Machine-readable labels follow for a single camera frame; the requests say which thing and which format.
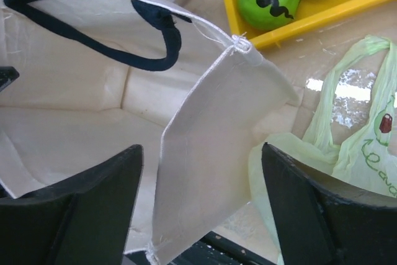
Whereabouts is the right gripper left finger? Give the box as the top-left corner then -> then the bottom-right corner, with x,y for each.
1,145 -> 143,264

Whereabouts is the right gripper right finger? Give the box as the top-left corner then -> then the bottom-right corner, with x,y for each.
262,143 -> 396,264

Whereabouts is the light green plastic bag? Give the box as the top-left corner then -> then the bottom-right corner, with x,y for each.
248,35 -> 396,264

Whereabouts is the cream canvas tote bag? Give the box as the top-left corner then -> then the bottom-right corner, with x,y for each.
1,0 -> 299,264

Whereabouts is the yellow plastic fruit tray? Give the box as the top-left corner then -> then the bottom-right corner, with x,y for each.
224,0 -> 390,49

